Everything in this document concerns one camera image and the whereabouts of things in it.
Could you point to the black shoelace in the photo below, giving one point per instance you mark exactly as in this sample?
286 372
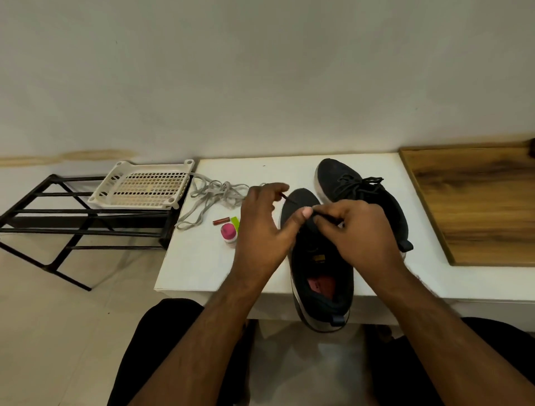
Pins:
359 186
326 217

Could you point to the small red stick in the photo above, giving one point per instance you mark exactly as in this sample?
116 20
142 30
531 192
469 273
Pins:
221 221

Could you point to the green marker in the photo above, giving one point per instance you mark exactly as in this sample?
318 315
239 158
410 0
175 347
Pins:
235 222

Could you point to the person's right forearm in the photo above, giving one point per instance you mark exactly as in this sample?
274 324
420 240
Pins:
451 347

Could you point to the grey shoelaces bundle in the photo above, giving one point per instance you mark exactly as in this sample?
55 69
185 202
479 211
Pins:
209 194

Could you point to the dark sneaker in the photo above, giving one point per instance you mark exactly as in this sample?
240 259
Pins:
322 284
334 173

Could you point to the person's left forearm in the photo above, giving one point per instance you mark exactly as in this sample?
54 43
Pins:
192 351

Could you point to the pink capped white bottle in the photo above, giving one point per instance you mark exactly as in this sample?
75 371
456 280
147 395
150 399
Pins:
229 233

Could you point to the person's bare foot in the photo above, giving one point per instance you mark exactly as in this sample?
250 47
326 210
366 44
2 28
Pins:
248 330

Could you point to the person's right hand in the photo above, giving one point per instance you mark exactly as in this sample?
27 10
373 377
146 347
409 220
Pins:
364 238

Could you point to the person's left hand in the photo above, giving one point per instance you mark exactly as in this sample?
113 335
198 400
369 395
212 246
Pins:
263 238

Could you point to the white perforated plastic tray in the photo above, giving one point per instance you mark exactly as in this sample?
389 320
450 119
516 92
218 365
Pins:
138 186

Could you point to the wooden board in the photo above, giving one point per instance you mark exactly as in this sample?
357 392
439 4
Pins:
481 201

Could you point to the black metal rack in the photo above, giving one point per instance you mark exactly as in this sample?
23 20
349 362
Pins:
83 219

